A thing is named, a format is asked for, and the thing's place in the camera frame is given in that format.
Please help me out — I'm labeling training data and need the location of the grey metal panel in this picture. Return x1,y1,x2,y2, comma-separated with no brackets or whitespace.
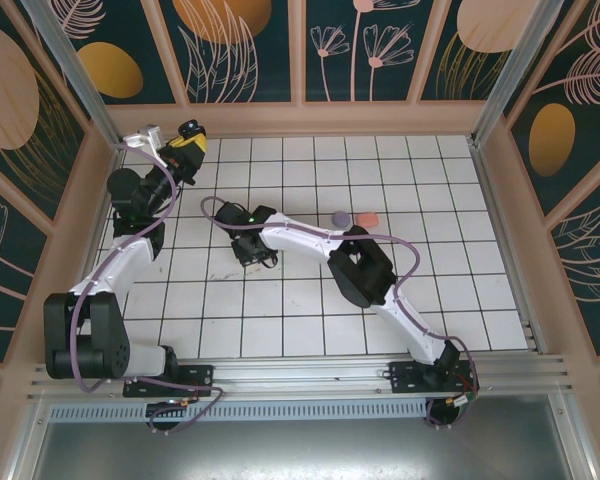
29,422,576,480

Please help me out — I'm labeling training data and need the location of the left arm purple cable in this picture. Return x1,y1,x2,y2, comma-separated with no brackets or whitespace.
72,141,226,436

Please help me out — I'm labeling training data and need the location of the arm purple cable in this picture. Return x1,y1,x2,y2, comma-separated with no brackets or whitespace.
72,141,226,436
200,196,481,431

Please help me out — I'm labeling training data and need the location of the aluminium frame post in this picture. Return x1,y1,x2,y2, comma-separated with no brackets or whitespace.
469,0,564,149
19,0,126,154

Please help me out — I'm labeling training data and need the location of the aluminium mounting rail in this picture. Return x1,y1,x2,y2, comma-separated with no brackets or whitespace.
27,354,574,401

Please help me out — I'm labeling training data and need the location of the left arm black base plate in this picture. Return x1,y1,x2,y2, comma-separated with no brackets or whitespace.
123,364,216,399

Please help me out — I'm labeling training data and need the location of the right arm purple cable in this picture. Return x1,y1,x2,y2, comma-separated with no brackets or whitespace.
200,196,481,431

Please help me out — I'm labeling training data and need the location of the grey slotted cable duct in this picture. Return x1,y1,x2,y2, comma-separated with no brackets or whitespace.
47,398,431,424

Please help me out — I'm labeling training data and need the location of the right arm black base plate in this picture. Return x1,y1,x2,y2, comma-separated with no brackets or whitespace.
388,360,481,396

